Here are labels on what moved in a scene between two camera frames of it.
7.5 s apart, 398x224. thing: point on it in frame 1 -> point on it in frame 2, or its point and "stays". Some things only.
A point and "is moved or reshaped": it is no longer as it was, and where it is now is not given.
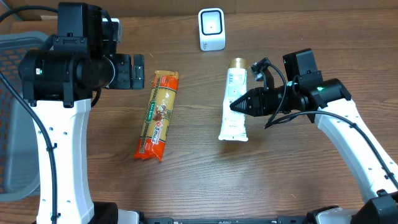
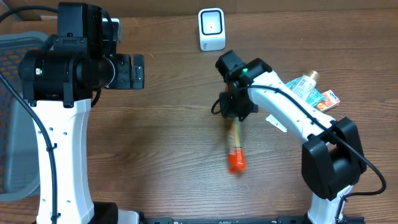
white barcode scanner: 212,29 stays
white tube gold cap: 233,124 is moved or reshaped
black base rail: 278,220 stays
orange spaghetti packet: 157,122 -> 237,157
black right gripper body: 268,101 -> 239,106
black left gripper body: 137,72 stays
